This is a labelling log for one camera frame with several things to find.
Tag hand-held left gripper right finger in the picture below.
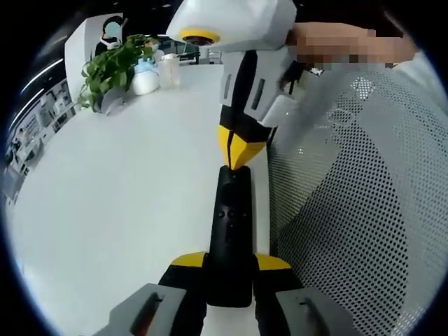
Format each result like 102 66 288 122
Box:
253 253 365 336

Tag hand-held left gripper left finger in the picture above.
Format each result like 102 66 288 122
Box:
82 250 210 336

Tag black remote control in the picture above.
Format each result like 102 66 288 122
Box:
206 165 255 309

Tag clear plastic jar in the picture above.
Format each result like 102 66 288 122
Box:
159 52 181 88

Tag white bottle with blue cap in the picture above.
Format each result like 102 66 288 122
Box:
132 57 161 96

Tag white mesh basket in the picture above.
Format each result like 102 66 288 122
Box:
267 52 448 336

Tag grey plant pot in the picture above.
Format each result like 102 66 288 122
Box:
99 90 126 116

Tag green leafy plant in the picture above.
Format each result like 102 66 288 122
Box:
75 34 155 113

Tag display shelves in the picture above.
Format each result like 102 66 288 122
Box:
5 78 76 197

